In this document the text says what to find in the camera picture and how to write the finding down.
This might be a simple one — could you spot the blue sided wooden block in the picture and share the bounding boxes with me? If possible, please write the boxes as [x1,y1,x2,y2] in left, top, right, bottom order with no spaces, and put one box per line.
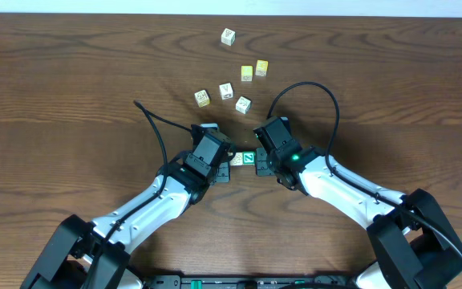
[229,153,244,166]

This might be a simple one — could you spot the white wooden block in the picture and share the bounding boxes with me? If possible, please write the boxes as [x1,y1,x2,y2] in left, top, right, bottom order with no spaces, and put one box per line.
[235,96,252,114]

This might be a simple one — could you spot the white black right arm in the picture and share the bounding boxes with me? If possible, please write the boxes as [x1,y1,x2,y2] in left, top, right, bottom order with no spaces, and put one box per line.
[261,140,462,288]

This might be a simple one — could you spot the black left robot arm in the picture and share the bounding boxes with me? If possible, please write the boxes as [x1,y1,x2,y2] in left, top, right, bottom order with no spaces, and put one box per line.
[22,124,233,288]

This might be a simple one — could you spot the green letter N block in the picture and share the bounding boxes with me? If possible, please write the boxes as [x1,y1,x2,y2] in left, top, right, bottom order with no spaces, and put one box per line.
[242,151,256,165]

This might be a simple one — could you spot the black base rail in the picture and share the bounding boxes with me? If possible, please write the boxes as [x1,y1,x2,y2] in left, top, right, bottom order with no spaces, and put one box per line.
[144,275,357,289]

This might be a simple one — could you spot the wooden block letter W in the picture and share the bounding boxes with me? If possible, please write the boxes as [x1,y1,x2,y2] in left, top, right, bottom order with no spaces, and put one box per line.
[219,83,233,100]

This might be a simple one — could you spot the yellow top wooden block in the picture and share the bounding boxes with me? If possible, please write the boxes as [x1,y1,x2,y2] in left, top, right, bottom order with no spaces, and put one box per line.
[241,66,253,82]

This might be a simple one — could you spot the wooden block number 3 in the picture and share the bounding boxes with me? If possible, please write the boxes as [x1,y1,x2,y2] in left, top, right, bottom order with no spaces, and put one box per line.
[221,28,236,46]

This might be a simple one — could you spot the wooden block letter B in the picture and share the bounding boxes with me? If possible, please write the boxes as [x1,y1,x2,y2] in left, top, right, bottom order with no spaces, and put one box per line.
[194,89,211,108]

